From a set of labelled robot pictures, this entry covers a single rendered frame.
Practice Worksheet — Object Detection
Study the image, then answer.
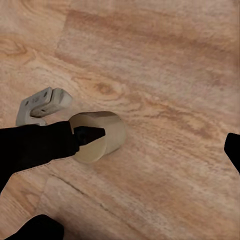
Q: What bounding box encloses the pillar candle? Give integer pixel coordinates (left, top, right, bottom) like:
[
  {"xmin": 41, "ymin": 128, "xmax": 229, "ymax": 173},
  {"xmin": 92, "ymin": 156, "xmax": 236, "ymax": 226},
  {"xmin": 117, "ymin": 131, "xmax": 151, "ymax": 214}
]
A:
[{"xmin": 68, "ymin": 111, "xmax": 127, "ymax": 164}]

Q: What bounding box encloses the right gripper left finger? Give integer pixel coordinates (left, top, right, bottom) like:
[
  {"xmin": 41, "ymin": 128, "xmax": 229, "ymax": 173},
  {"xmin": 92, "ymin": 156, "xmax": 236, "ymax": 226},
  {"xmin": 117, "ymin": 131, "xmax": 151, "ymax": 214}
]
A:
[{"xmin": 0, "ymin": 133, "xmax": 26, "ymax": 193}]

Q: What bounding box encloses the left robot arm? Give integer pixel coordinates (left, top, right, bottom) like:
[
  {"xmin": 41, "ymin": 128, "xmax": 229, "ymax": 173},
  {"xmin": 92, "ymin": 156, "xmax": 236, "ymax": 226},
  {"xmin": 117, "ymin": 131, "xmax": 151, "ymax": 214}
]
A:
[{"xmin": 0, "ymin": 86, "xmax": 106, "ymax": 173}]

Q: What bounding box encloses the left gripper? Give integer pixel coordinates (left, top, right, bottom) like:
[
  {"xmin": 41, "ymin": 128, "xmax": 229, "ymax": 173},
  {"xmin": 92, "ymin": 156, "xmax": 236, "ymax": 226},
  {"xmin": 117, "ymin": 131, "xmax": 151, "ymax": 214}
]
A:
[{"xmin": 0, "ymin": 121, "xmax": 106, "ymax": 173}]

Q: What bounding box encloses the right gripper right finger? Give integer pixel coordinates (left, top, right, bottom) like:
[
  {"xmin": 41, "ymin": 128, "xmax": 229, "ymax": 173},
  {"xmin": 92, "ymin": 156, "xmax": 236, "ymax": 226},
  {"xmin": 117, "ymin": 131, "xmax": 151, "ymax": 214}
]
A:
[{"xmin": 224, "ymin": 132, "xmax": 240, "ymax": 173}]

